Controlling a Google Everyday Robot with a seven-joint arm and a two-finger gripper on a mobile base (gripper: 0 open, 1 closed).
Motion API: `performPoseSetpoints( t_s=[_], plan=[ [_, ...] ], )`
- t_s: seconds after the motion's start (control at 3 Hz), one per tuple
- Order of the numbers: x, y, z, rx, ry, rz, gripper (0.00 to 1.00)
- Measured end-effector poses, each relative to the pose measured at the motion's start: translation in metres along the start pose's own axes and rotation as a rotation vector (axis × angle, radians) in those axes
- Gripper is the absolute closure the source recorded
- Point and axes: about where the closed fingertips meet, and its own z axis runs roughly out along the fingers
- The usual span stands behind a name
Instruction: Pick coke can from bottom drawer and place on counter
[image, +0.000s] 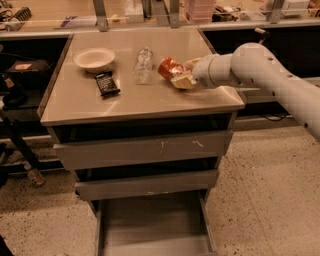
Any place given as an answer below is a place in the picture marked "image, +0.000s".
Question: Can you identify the clear plastic water bottle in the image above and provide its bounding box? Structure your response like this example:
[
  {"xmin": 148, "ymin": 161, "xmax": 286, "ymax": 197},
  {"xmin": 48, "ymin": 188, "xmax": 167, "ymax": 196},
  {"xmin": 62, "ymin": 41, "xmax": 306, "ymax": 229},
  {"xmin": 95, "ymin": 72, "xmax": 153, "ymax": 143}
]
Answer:
[{"xmin": 134, "ymin": 47, "xmax": 154, "ymax": 84}]

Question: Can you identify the black bag with label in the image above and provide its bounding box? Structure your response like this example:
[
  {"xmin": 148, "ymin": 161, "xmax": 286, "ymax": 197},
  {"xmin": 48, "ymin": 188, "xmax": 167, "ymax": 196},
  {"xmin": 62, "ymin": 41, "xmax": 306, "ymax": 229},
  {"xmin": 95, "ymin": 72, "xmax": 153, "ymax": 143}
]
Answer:
[{"xmin": 6, "ymin": 60, "xmax": 51, "ymax": 90}]

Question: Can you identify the white paper bowl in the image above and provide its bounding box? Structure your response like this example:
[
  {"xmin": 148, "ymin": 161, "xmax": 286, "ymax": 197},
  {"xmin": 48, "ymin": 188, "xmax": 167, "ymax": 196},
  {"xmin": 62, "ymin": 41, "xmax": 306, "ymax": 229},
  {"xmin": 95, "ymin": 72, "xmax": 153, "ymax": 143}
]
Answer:
[{"xmin": 73, "ymin": 48, "xmax": 115, "ymax": 73}]

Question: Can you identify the black snack bar packet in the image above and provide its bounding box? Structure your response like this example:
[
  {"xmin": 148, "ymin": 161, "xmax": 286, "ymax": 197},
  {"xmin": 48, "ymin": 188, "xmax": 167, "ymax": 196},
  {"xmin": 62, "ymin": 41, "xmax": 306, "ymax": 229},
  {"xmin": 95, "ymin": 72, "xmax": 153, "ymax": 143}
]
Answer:
[{"xmin": 95, "ymin": 71, "xmax": 121, "ymax": 97}]

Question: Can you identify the pink plastic crate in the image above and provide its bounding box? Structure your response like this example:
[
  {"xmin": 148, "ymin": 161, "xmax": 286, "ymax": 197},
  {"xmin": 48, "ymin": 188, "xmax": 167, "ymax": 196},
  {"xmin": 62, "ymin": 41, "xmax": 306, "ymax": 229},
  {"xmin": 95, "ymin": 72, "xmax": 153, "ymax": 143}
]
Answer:
[{"xmin": 184, "ymin": 0, "xmax": 216, "ymax": 23}]

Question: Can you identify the grey open bottom drawer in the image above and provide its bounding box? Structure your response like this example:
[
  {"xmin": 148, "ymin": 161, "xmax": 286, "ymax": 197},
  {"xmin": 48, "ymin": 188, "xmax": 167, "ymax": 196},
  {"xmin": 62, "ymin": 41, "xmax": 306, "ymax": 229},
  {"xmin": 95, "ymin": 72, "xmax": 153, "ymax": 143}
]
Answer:
[{"xmin": 94, "ymin": 192, "xmax": 218, "ymax": 256}]

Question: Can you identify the black stand leg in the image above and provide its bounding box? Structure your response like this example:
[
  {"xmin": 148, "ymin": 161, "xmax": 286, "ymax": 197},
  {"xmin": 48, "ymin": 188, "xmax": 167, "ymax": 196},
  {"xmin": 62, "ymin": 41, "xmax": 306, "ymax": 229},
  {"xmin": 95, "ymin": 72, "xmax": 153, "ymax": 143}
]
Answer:
[{"xmin": 0, "ymin": 111, "xmax": 39, "ymax": 168}]

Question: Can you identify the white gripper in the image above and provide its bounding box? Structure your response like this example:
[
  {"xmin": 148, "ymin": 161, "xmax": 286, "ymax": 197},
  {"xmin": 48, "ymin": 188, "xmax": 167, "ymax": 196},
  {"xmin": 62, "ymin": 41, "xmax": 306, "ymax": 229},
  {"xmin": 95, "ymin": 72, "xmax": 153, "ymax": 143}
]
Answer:
[{"xmin": 171, "ymin": 54, "xmax": 218, "ymax": 90}]

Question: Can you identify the white box on shelf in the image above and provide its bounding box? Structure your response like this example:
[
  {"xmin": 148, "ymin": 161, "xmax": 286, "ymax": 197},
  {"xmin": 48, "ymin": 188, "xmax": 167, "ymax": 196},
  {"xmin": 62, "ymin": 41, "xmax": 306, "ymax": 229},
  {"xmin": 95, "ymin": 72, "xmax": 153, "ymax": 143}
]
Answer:
[{"xmin": 281, "ymin": 0, "xmax": 309, "ymax": 17}]

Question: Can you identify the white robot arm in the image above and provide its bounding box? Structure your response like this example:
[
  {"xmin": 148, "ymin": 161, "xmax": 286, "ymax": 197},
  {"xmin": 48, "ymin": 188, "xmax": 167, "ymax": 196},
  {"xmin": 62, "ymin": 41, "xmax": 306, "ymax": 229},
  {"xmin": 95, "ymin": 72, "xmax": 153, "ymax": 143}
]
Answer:
[{"xmin": 170, "ymin": 43, "xmax": 320, "ymax": 141}]

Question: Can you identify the white stick with black handle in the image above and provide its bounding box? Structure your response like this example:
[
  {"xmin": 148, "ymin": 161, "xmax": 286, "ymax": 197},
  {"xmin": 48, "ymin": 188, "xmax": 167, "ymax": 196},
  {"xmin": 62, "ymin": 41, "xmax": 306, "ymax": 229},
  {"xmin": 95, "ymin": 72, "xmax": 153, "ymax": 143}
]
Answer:
[{"xmin": 254, "ymin": 28, "xmax": 270, "ymax": 44}]

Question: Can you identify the grey middle drawer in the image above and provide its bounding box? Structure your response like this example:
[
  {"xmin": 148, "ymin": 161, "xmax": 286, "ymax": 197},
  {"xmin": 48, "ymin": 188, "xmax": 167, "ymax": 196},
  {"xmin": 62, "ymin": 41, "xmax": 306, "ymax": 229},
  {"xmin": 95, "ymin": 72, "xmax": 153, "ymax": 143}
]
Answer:
[{"xmin": 75, "ymin": 169, "xmax": 219, "ymax": 201}]

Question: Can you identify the red coke can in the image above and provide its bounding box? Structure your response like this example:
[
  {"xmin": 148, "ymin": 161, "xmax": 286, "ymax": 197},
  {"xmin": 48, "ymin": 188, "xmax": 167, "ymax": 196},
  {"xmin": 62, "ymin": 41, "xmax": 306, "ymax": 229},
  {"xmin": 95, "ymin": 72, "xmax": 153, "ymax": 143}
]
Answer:
[{"xmin": 158, "ymin": 56, "xmax": 190, "ymax": 80}]

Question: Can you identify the white tissue box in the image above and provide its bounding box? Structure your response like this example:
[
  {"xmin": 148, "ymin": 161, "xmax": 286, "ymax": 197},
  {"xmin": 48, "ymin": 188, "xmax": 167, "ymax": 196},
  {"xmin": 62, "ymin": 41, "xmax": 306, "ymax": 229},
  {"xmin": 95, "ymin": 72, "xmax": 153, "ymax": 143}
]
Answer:
[{"xmin": 123, "ymin": 0, "xmax": 144, "ymax": 23}]

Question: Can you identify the grey drawer cabinet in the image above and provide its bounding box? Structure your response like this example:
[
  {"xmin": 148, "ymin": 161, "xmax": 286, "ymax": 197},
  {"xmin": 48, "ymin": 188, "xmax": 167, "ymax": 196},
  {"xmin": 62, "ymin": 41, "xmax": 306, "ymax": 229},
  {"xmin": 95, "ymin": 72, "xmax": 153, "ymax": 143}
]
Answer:
[{"xmin": 36, "ymin": 27, "xmax": 247, "ymax": 256}]

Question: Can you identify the black cable on floor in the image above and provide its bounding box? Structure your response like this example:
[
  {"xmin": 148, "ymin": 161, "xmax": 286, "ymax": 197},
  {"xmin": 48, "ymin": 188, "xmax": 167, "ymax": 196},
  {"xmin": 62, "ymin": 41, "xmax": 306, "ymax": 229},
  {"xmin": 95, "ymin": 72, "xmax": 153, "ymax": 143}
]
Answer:
[{"xmin": 259, "ymin": 113, "xmax": 293, "ymax": 122}]

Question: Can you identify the grey top drawer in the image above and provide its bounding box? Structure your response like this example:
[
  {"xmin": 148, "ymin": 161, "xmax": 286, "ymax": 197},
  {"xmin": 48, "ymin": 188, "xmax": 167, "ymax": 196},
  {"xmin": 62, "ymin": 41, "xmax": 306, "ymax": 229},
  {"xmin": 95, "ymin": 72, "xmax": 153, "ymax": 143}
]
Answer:
[{"xmin": 54, "ymin": 130, "xmax": 233, "ymax": 170}]

